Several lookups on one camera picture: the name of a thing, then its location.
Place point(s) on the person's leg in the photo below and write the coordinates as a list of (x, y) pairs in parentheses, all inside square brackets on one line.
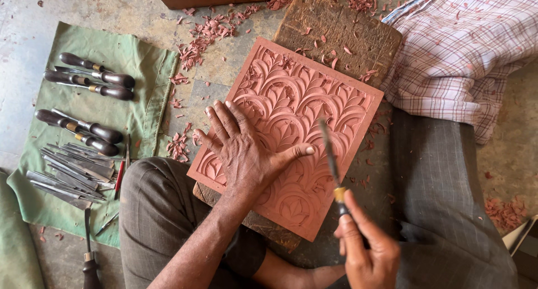
[(159, 213), (437, 196)]

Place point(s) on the person's right leg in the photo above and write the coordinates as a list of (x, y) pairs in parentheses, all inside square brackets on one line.
[(437, 196)]

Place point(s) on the person's left leg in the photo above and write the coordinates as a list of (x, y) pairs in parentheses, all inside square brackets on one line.
[(159, 213)]

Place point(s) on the small thin metal scriber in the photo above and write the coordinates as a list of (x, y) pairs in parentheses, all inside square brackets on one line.
[(107, 224)]

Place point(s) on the pile of steel carving blades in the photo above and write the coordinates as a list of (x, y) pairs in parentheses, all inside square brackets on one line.
[(71, 175)]

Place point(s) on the person's left hand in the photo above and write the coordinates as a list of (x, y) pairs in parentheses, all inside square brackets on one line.
[(246, 163)]

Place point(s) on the white flat board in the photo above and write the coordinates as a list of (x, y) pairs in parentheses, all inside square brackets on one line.
[(521, 234)]

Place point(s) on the reddish carved wooden panel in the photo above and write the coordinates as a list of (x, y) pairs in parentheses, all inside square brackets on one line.
[(290, 91)]

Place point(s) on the red pencil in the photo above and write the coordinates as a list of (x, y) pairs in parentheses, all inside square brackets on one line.
[(120, 179)]

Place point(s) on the checked white and red cloth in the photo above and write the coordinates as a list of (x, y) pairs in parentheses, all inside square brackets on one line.
[(454, 53)]

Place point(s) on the person's right hand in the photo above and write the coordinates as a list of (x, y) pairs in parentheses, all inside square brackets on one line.
[(372, 259)]

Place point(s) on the brass-collared carving tool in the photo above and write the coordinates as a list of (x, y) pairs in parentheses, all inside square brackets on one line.
[(332, 163)]

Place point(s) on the plain green cloth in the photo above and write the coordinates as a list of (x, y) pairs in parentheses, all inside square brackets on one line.
[(17, 247)]

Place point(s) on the large green cloth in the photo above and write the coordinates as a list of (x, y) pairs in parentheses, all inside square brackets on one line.
[(122, 108)]

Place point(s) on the person's bare foot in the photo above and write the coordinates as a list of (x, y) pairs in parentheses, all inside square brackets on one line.
[(294, 274)]

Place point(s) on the heap of reddish wood shavings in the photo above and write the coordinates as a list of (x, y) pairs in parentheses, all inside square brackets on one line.
[(210, 30), (506, 213), (180, 144), (361, 1)]

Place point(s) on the worn wooden work block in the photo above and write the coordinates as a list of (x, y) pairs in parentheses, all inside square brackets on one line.
[(336, 24)]

